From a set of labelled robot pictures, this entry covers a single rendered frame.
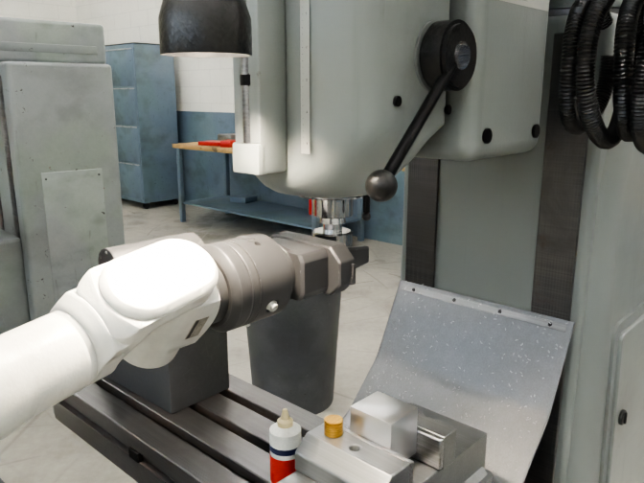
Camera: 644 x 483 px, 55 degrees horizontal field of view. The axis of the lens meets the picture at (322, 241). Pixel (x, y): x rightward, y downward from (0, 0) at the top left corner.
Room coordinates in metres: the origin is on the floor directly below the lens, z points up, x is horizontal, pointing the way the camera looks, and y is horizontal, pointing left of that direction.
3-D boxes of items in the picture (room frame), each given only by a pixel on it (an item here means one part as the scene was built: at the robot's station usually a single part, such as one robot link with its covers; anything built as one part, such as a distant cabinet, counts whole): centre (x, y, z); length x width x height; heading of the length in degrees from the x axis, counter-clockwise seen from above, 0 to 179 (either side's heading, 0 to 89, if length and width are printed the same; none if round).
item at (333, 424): (0.64, -0.01, 1.04); 0.02 x 0.02 x 0.02
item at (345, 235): (0.70, -0.01, 1.26); 0.05 x 0.05 x 0.01
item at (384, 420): (0.65, -0.07, 1.03); 0.06 x 0.05 x 0.06; 47
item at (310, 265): (0.63, 0.05, 1.23); 0.13 x 0.12 x 0.10; 47
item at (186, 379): (0.99, 0.28, 1.02); 0.22 x 0.12 x 0.20; 48
